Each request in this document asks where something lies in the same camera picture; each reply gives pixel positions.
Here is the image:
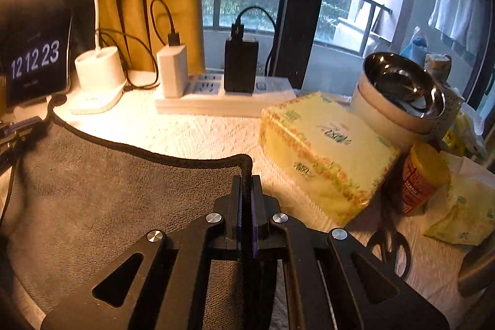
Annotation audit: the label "white perforated basket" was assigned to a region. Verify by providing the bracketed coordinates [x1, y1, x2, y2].
[431, 83, 465, 141]

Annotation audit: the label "stainless steel bowl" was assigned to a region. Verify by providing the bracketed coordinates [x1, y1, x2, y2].
[363, 52, 446, 119]

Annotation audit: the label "yellow tissue pack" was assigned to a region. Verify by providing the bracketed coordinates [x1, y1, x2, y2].
[259, 92, 400, 226]

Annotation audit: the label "white hanging towel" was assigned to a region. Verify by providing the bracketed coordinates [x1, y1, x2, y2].
[428, 0, 483, 64]

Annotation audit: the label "black adapter cable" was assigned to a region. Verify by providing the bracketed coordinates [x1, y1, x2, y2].
[230, 6, 278, 78]

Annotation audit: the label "white ceramic bowl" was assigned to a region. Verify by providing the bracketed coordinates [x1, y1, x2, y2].
[349, 85, 433, 153]

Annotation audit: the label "yellow lid jar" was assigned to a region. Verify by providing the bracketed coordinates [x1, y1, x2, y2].
[398, 142, 450, 216]

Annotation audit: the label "white charger block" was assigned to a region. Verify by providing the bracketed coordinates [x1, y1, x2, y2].
[157, 44, 189, 98]

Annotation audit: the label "grey towel with black edge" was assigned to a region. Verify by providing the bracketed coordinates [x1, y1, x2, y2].
[2, 96, 252, 329]

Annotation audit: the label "white power strip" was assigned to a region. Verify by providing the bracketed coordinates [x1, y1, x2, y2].
[154, 74, 295, 118]

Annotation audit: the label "black window frame post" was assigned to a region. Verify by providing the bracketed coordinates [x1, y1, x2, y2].
[269, 0, 322, 89]

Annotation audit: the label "black charger cable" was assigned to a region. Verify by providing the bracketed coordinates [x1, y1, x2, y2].
[149, 0, 181, 47]

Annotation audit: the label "black power adapter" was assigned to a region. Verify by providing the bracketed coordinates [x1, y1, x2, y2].
[224, 38, 259, 94]

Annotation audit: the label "small yellow tissue packet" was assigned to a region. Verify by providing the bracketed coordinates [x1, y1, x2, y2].
[421, 175, 494, 246]

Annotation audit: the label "black tablet clock display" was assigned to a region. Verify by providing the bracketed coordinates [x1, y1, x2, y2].
[1, 8, 72, 108]

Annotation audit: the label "balcony metal railing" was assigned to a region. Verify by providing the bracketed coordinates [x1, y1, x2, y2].
[201, 0, 392, 56]

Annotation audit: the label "black handled scissors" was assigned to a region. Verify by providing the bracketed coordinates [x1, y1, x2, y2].
[366, 182, 412, 280]

